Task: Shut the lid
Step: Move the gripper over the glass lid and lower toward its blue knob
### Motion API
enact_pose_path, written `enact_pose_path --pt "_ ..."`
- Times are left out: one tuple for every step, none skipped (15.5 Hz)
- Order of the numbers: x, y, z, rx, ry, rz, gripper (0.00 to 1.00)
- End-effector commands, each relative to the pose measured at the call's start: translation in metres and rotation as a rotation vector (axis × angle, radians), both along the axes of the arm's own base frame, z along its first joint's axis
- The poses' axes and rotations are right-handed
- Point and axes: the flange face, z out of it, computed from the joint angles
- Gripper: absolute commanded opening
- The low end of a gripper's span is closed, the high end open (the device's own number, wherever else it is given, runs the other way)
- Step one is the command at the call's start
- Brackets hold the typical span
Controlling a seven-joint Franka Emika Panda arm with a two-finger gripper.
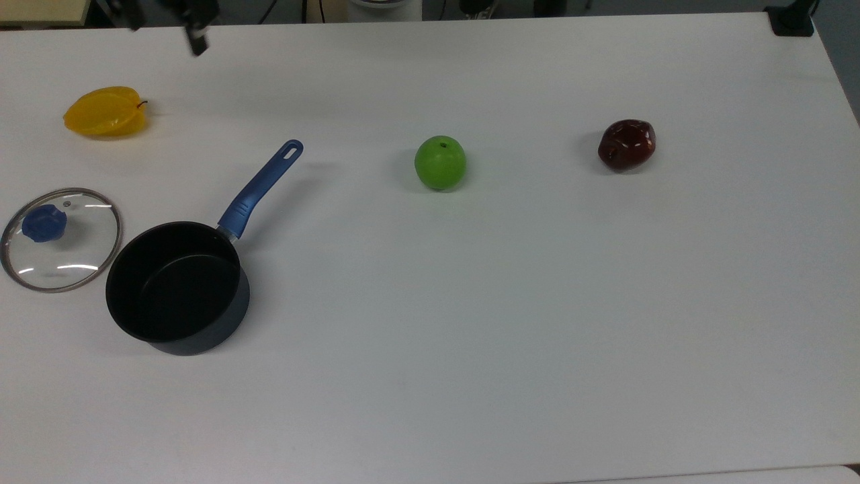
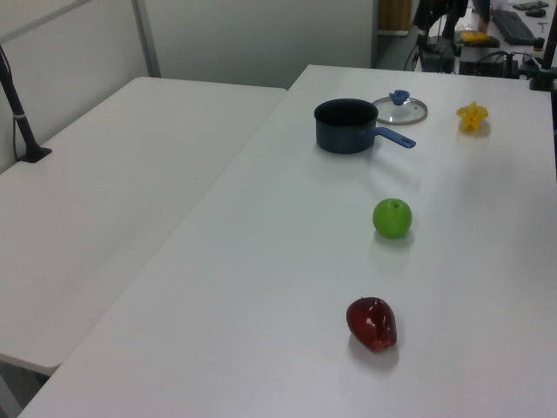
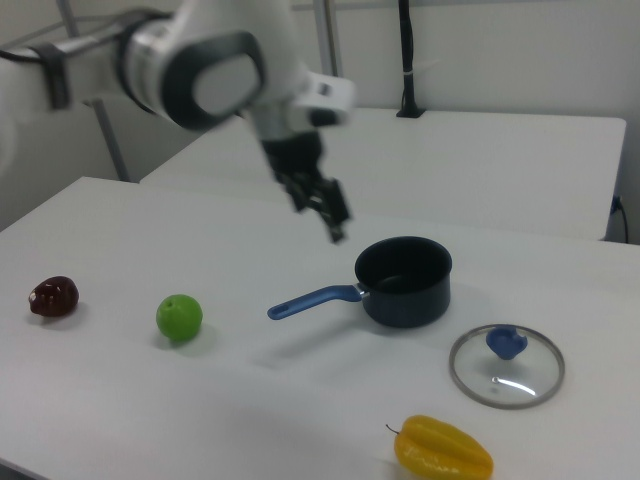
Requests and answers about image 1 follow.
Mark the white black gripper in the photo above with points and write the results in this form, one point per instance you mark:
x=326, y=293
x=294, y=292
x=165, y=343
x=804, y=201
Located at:
x=191, y=9

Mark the glass lid with blue knob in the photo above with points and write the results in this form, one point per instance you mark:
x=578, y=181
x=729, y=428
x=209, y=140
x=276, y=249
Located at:
x=74, y=259

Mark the beige wooden desk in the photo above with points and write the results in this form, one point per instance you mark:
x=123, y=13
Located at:
x=40, y=10

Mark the yellow plastic starfruit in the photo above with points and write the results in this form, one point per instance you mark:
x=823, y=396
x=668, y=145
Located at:
x=104, y=113

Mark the green plastic apple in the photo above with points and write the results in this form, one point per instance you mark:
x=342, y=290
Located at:
x=440, y=163

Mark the dark red plastic apple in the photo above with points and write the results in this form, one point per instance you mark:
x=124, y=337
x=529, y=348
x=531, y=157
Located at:
x=626, y=145

